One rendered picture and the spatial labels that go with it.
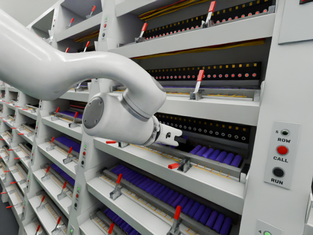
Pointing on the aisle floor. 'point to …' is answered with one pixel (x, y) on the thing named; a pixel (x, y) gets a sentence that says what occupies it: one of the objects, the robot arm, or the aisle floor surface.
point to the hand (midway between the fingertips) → (175, 139)
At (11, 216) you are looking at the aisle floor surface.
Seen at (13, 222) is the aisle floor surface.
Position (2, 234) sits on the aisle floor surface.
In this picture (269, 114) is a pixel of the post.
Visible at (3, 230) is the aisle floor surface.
